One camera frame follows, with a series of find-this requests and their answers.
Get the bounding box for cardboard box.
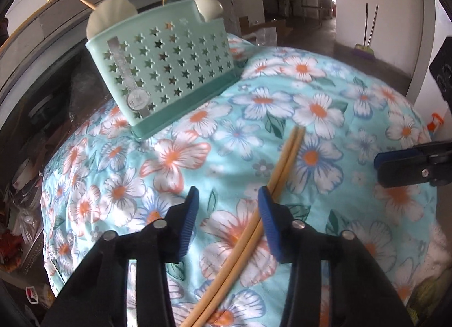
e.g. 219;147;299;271
240;18;294;40

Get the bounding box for purple broom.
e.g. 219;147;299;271
353;4;379;60

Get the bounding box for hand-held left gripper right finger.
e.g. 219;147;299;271
258;186;414;327

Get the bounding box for green star-cutout utensil holder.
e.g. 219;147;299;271
86;0;244;142

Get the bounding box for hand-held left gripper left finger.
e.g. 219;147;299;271
40;186;200;327

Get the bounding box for floral blue blanket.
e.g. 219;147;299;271
40;32;446;327

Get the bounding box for orange white spray bottle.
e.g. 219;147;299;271
429;113;446;136

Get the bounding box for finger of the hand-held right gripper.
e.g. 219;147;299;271
379;161;452;188
374;141;452;168

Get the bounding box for bundle of wooden chopsticks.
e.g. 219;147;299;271
184;125;301;327

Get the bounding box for white plastic bag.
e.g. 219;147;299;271
256;27;279;47

